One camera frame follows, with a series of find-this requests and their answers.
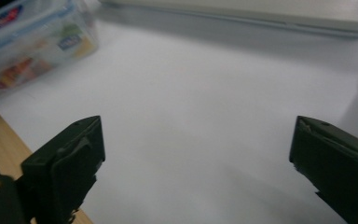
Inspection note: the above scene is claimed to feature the clear container with blue lid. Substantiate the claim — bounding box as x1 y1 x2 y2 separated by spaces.
0 0 101 99

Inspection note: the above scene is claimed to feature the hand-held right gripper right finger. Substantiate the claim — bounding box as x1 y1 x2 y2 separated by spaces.
289 115 358 224

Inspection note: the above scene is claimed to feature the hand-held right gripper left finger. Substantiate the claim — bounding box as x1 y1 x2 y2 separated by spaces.
21 115 106 224

